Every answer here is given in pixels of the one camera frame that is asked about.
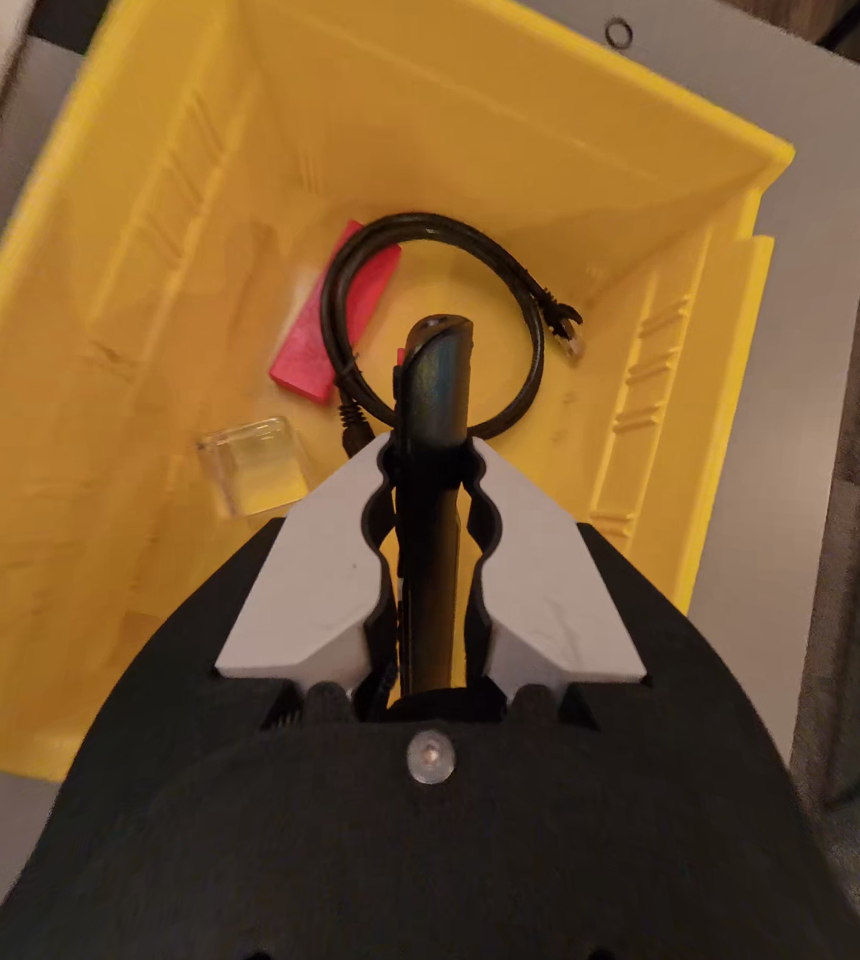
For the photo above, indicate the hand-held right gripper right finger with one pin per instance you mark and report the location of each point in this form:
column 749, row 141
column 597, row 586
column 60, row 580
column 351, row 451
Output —
column 557, row 600

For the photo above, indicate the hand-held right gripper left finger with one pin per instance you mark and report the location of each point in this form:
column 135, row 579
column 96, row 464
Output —
column 302, row 600

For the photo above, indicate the clear glass cube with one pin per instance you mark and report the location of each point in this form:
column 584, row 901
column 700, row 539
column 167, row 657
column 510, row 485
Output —
column 257, row 465

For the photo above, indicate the black remote control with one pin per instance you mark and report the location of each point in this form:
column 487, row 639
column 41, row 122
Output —
column 433, row 390

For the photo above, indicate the red wooden block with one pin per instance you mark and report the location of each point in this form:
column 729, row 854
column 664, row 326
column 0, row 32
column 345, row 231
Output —
column 302, row 352

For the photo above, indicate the yellow plastic bin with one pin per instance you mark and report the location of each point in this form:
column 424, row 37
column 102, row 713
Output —
column 137, row 337

